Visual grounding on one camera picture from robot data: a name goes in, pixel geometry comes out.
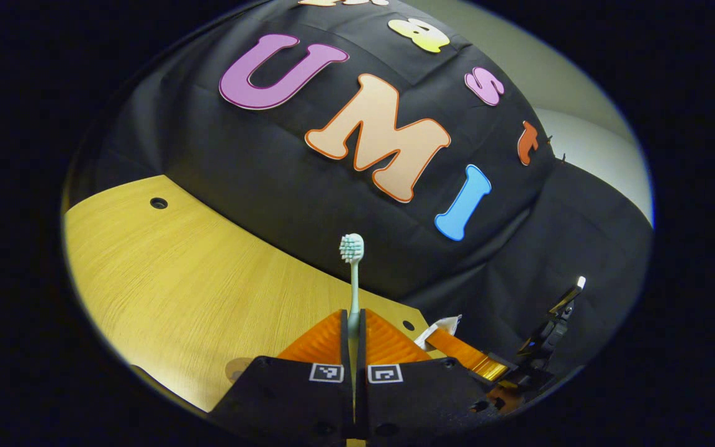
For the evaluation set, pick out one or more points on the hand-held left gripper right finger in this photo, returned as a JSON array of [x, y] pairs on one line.
[[419, 397]]

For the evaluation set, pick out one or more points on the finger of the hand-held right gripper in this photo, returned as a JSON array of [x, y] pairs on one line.
[[466, 354]]

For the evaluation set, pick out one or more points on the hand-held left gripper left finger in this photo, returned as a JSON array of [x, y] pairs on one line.
[[283, 397]]

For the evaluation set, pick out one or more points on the white toothpaste tube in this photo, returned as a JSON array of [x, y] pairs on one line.
[[441, 326]]

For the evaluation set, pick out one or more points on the round brown coaster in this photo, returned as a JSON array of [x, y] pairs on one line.
[[236, 369]]

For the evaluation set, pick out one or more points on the pale green toothbrush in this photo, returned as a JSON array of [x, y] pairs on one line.
[[353, 273]]

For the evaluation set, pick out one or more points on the black backdrop cloth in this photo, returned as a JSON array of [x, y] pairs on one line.
[[258, 167]]

